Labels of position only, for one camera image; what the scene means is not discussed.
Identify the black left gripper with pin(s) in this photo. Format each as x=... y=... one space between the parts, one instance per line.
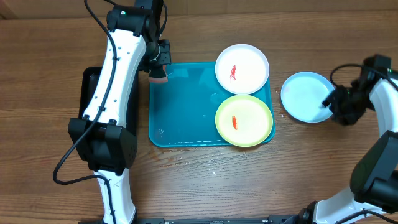
x=166 y=49

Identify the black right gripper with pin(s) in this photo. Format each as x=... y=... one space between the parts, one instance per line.
x=335 y=101

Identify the light blue plate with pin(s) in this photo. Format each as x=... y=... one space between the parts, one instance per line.
x=302 y=95

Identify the white plate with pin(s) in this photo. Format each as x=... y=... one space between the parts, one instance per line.
x=242 y=69

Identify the yellow plate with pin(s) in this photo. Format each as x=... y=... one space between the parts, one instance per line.
x=244 y=121

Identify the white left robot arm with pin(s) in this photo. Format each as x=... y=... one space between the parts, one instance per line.
x=104 y=133

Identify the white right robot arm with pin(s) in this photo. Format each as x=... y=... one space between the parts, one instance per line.
x=372 y=190

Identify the teal plastic tray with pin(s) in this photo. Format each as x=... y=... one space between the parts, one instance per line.
x=182 y=111

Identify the black water tray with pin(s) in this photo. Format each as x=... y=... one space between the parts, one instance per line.
x=89 y=82

